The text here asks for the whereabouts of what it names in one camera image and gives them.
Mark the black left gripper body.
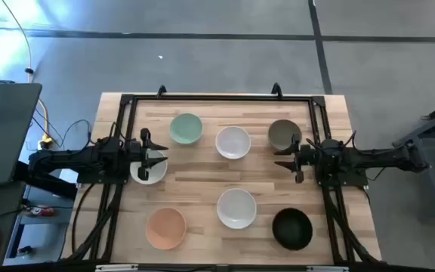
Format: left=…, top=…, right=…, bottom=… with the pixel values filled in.
left=126, top=127, right=153, bottom=182

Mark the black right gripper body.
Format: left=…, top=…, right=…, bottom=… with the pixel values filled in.
left=290, top=132, right=319, bottom=185

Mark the white bowl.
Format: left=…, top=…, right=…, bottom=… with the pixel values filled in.
left=216, top=187, right=258, bottom=230
left=214, top=125, right=252, bottom=160
left=129, top=148, right=168, bottom=186

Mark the olive grey bowl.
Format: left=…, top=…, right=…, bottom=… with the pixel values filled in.
left=267, top=119, right=303, bottom=152

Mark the mint green bowl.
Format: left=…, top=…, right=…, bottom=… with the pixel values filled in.
left=168, top=113, right=204, bottom=145

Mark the black bowl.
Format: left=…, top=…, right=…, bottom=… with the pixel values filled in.
left=271, top=207, right=313, bottom=252

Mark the orange bowl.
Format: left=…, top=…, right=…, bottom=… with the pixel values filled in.
left=145, top=206, right=187, bottom=251

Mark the small red object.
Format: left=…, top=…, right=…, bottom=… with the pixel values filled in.
left=31, top=206, right=55, bottom=218

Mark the grey low shelf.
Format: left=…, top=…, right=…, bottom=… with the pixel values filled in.
left=4, top=187, right=71, bottom=265

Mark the grey flat panel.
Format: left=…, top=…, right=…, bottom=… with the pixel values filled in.
left=0, top=82, right=43, bottom=187

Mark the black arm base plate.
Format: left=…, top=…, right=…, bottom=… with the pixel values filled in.
left=76, top=172, right=130, bottom=185
left=315, top=172, right=369, bottom=189

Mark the black cable bundle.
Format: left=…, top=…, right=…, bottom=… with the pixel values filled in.
left=66, top=183, right=124, bottom=262
left=322, top=187, right=381, bottom=264

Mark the black aluminium table frame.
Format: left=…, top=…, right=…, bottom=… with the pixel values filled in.
left=88, top=93, right=354, bottom=265

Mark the cream and yellow cable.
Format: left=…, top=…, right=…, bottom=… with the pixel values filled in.
left=0, top=0, right=54, bottom=141

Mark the white bracket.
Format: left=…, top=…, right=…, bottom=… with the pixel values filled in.
left=95, top=264, right=139, bottom=272
left=307, top=265, right=350, bottom=272

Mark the grey metal table frame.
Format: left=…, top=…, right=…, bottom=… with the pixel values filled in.
left=392, top=96, right=435, bottom=224

